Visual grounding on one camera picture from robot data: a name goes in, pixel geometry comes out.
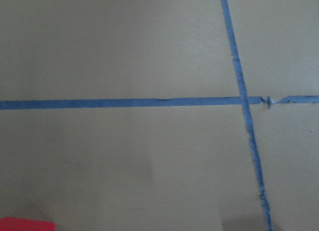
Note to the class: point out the red block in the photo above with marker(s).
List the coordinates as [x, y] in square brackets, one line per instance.
[18, 224]

